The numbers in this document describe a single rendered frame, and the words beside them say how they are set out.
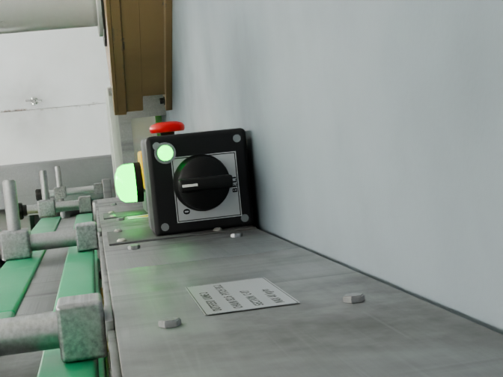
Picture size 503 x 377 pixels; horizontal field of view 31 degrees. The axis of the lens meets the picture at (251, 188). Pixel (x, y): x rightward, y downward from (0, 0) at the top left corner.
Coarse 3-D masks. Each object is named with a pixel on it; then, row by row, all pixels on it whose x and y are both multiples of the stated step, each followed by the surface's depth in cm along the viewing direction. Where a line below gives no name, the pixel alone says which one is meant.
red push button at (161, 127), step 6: (150, 126) 102; (156, 126) 101; (162, 126) 101; (168, 126) 101; (174, 126) 101; (180, 126) 102; (150, 132) 102; (156, 132) 102; (162, 132) 102; (168, 132) 102
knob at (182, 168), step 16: (192, 160) 69; (208, 160) 70; (176, 176) 70; (192, 176) 69; (208, 176) 70; (224, 176) 69; (176, 192) 71; (192, 192) 69; (208, 192) 70; (224, 192) 70; (192, 208) 71; (208, 208) 70
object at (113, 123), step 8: (112, 104) 147; (112, 112) 147; (112, 120) 147; (112, 128) 147; (112, 136) 147; (120, 136) 148; (112, 144) 148; (120, 144) 148; (112, 152) 163; (120, 152) 148; (112, 160) 164; (120, 160) 148
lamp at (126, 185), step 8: (120, 168) 101; (128, 168) 101; (136, 168) 101; (120, 176) 101; (128, 176) 100; (136, 176) 100; (120, 184) 100; (128, 184) 100; (136, 184) 100; (120, 192) 101; (128, 192) 101; (136, 192) 101; (128, 200) 102; (136, 200) 102
